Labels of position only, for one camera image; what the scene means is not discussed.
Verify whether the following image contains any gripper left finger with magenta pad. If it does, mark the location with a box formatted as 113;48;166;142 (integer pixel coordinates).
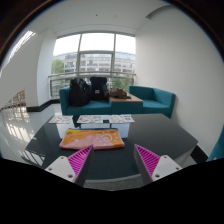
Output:
46;145;93;186

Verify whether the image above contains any teal chair at right edge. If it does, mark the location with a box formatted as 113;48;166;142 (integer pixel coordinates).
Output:
208;126;224;161

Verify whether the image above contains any black backpack left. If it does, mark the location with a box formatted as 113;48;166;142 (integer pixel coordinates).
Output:
69;78;90;107

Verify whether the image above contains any metal window railing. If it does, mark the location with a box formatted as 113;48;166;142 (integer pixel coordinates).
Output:
49;71;136;99

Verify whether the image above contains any paper sheet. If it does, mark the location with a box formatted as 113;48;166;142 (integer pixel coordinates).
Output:
50;115;72;124
77;115;109;124
109;114;134;124

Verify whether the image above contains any right paper sheet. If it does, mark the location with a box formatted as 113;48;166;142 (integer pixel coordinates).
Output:
109;114;134;124

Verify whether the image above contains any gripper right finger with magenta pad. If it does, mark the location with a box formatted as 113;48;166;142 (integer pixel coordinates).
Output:
134;144;181;185

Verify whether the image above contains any brown bag on sofa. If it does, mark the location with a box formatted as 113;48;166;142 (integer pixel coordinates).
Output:
109;87;130;99

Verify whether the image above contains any large glass window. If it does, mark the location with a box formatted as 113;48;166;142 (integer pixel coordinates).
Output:
49;31;137;100

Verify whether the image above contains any black backpack right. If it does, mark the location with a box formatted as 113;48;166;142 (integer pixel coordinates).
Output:
90;76;107;100

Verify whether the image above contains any black backpack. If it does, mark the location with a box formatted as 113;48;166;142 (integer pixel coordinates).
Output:
90;76;107;100
69;78;90;107

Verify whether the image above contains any left paper sheet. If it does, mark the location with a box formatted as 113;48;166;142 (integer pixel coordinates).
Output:
50;115;72;124

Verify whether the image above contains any middle paper sheet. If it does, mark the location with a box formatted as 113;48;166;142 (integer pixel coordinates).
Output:
77;115;109;124

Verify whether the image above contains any orange pink folded towel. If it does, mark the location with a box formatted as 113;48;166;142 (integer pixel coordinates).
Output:
60;129;124;150

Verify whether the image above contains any teal sofa with wooden table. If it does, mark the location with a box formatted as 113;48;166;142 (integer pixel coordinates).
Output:
59;85;176;118

